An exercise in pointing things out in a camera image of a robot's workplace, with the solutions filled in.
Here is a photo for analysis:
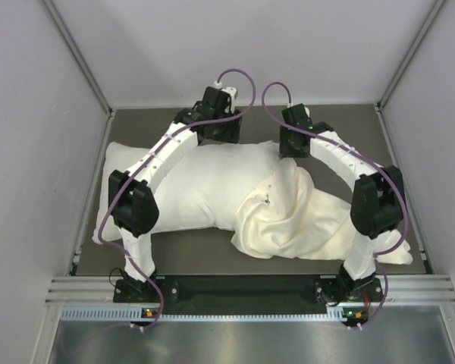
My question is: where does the cream pillowcase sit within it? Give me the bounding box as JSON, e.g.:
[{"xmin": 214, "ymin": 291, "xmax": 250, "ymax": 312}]
[{"xmin": 230, "ymin": 157, "xmax": 414, "ymax": 266}]

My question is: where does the white pillow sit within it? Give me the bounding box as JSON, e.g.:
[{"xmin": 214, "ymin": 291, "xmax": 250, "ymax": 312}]
[{"xmin": 91, "ymin": 140, "xmax": 285, "ymax": 246}]

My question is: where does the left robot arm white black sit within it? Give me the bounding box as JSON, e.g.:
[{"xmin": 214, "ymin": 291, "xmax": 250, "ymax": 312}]
[{"xmin": 105, "ymin": 81, "xmax": 242, "ymax": 301}]

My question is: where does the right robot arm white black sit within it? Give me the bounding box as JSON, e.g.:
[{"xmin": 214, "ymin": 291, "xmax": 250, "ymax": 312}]
[{"xmin": 280, "ymin": 104, "xmax": 407, "ymax": 306}]

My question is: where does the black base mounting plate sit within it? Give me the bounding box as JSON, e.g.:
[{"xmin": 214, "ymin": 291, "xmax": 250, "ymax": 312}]
[{"xmin": 113, "ymin": 272, "xmax": 384, "ymax": 315}]

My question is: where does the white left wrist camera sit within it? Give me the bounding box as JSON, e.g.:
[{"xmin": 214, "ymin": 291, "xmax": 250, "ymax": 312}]
[{"xmin": 213, "ymin": 80, "xmax": 238, "ymax": 113}]

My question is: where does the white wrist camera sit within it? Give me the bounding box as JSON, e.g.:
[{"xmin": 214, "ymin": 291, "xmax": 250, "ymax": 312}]
[
  {"xmin": 287, "ymin": 103, "xmax": 310, "ymax": 118},
  {"xmin": 213, "ymin": 80, "xmax": 238, "ymax": 113}
]

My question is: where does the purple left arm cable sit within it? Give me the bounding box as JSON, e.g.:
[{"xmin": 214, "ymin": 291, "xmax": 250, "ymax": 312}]
[{"xmin": 97, "ymin": 68, "xmax": 257, "ymax": 331}]

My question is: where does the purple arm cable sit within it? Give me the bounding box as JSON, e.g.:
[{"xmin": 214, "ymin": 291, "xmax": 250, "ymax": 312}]
[
  {"xmin": 261, "ymin": 81, "xmax": 409, "ymax": 329},
  {"xmin": 97, "ymin": 68, "xmax": 257, "ymax": 331}
]

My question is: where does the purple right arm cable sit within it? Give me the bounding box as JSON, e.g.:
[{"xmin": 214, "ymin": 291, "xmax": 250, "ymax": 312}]
[{"xmin": 261, "ymin": 81, "xmax": 409, "ymax": 329}]

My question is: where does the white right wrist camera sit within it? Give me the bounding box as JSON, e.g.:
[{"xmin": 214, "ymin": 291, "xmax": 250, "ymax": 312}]
[{"xmin": 287, "ymin": 103, "xmax": 310, "ymax": 118}]

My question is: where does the grey slotted cable duct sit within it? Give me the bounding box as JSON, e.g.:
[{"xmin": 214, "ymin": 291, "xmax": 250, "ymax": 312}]
[{"xmin": 61, "ymin": 306, "xmax": 363, "ymax": 322}]

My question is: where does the left aluminium corner post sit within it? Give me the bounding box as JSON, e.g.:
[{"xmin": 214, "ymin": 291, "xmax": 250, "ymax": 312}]
[{"xmin": 39, "ymin": 0, "xmax": 113, "ymax": 114}]

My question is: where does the aluminium corner post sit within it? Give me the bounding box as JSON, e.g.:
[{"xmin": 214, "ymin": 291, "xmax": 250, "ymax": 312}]
[
  {"xmin": 375, "ymin": 0, "xmax": 448, "ymax": 113},
  {"xmin": 39, "ymin": 0, "xmax": 113, "ymax": 114}
]

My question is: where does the right aluminium corner post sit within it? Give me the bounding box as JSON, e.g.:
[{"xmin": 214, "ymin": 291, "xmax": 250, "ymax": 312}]
[{"xmin": 375, "ymin": 0, "xmax": 448, "ymax": 113}]

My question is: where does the aluminium frame rail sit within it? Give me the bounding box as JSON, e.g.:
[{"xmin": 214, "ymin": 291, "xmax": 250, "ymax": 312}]
[{"xmin": 45, "ymin": 275, "xmax": 455, "ymax": 306}]

